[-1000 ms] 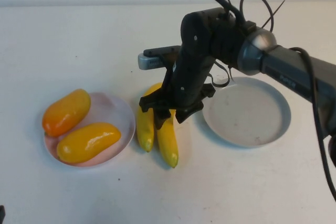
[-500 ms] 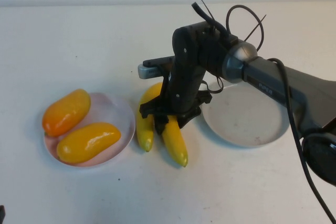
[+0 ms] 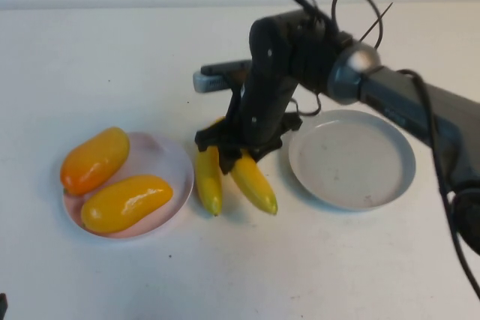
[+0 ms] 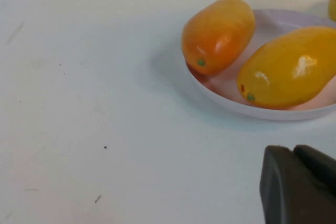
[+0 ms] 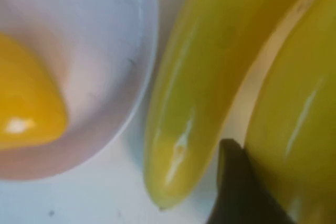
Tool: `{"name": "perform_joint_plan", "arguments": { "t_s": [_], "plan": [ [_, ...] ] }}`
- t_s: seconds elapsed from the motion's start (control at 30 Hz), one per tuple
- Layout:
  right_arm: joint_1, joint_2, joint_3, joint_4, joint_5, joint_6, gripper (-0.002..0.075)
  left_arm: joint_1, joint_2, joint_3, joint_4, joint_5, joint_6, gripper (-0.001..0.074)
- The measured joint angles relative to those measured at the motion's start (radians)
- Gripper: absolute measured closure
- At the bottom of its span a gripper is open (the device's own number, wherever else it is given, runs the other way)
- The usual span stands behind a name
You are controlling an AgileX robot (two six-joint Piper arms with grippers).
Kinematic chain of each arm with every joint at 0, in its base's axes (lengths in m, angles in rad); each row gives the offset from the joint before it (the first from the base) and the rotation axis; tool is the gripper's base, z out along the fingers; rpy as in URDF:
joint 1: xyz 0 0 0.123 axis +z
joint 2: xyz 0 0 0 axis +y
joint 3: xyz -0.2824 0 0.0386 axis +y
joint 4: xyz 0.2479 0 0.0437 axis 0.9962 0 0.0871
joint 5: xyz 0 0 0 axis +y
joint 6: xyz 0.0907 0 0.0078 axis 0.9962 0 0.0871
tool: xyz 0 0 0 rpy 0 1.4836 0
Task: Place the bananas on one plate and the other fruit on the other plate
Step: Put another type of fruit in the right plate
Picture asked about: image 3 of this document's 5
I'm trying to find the black right camera cable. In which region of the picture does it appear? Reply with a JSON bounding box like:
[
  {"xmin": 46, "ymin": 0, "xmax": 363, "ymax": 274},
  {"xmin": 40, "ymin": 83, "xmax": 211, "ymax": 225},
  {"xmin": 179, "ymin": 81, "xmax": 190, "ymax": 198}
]
[{"xmin": 288, "ymin": 68, "xmax": 480, "ymax": 298}]

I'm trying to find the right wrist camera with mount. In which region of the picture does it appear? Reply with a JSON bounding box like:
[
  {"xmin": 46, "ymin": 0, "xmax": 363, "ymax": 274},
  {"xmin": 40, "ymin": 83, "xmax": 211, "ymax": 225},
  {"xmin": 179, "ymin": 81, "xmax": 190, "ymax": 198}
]
[{"xmin": 193, "ymin": 58, "xmax": 253, "ymax": 93}]

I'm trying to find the long-stemmed yellow banana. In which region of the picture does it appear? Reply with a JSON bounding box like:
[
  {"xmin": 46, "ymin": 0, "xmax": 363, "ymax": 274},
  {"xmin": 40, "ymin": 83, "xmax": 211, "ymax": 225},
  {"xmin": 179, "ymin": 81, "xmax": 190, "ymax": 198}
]
[{"xmin": 229, "ymin": 149, "xmax": 279, "ymax": 217}]

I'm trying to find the orange-tinted mango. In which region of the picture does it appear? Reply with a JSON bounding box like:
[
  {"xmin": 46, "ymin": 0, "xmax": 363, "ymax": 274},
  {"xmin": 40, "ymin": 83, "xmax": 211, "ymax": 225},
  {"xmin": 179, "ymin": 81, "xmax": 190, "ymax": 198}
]
[{"xmin": 59, "ymin": 127, "xmax": 131, "ymax": 197}]

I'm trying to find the thin black zip tie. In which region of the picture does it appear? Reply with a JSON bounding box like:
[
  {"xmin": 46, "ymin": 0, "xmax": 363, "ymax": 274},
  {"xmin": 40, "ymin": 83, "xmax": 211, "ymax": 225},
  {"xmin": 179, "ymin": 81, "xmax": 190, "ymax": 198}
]
[{"xmin": 358, "ymin": 1, "xmax": 395, "ymax": 43}]

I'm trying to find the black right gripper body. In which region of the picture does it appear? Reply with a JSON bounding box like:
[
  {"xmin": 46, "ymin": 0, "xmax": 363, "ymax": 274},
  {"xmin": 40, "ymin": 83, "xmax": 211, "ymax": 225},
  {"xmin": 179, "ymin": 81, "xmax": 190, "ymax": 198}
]
[{"xmin": 193, "ymin": 82, "xmax": 304, "ymax": 157}]

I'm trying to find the grey-blue round plate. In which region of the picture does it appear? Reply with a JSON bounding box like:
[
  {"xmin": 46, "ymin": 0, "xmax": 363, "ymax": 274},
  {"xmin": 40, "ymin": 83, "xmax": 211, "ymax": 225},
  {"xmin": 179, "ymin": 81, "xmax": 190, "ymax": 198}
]
[{"xmin": 287, "ymin": 109, "xmax": 417, "ymax": 211}]

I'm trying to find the pink round plate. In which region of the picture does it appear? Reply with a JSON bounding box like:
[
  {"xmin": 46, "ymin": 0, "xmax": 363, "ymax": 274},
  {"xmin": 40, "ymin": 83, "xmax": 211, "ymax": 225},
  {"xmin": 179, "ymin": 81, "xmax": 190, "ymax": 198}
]
[{"xmin": 61, "ymin": 131, "xmax": 195, "ymax": 241}]

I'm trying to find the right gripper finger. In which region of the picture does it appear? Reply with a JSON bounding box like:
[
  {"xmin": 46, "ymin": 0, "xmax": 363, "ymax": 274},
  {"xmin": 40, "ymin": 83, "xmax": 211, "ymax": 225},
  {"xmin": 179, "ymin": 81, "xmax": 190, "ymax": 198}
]
[
  {"xmin": 246, "ymin": 142, "xmax": 282, "ymax": 162},
  {"xmin": 219, "ymin": 146, "xmax": 245, "ymax": 176}
]

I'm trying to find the short-stemmed yellow banana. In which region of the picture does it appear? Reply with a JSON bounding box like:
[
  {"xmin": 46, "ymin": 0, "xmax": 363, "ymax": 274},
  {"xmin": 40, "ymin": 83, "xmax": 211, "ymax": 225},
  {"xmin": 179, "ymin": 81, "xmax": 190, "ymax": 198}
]
[{"xmin": 196, "ymin": 115, "xmax": 226, "ymax": 218}]

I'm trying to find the yellow mango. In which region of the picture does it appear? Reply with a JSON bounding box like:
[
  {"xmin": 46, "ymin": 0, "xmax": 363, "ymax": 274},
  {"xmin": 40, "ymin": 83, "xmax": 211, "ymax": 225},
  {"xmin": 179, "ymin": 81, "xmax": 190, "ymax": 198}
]
[{"xmin": 80, "ymin": 174, "xmax": 174, "ymax": 234}]

